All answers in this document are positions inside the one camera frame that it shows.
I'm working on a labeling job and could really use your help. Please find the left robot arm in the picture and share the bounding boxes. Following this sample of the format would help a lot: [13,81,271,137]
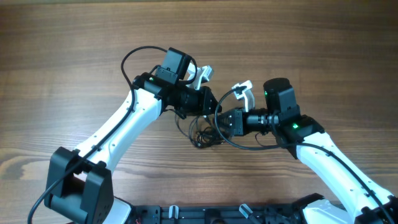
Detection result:
[38,48,220,223]

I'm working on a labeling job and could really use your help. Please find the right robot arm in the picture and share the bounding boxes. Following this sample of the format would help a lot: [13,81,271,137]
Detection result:
[214,78,397,223]

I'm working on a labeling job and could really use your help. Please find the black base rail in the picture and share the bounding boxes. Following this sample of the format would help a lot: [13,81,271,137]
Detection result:
[126,203,304,224]

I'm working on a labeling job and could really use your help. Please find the black cable bundle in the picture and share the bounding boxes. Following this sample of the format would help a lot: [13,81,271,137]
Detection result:
[174,113,231,149]

